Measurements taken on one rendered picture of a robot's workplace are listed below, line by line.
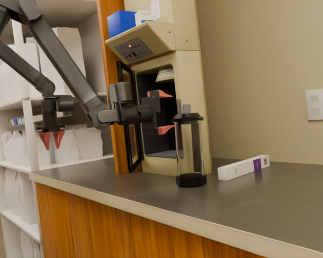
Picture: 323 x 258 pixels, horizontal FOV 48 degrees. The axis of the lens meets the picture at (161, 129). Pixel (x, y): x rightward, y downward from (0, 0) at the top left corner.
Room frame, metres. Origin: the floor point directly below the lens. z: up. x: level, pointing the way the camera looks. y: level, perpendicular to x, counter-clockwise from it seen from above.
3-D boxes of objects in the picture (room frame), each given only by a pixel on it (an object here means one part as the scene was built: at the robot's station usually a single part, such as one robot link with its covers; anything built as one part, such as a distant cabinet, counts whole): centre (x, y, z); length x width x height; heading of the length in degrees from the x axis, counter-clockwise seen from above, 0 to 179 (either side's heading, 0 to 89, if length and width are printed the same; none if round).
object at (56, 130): (1.51, 0.45, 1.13); 0.07 x 0.07 x 0.09; 45
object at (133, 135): (1.42, 0.12, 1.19); 0.30 x 0.01 x 0.40; 176
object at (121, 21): (1.49, 0.10, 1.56); 0.10 x 0.10 x 0.09; 35
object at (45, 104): (1.51, 0.45, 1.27); 0.07 x 0.06 x 0.07; 115
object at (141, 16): (1.37, 0.02, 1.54); 0.05 x 0.05 x 0.06; 26
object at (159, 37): (1.42, 0.06, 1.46); 0.32 x 0.11 x 0.10; 35
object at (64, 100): (1.53, 0.42, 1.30); 0.11 x 0.09 x 0.12; 115
